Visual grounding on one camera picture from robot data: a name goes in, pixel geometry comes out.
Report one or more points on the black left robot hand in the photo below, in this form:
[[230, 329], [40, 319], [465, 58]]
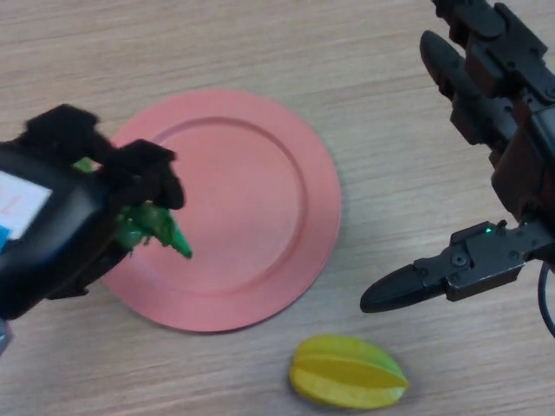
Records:
[[65, 234]]

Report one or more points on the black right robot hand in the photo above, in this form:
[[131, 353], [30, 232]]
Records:
[[524, 143]]

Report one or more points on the green grape bunch with leaf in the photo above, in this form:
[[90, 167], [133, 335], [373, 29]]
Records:
[[152, 225]]

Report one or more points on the pink round plate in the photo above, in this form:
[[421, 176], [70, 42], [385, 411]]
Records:
[[243, 208]]

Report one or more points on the yellow starfruit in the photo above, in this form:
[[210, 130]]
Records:
[[347, 372]]

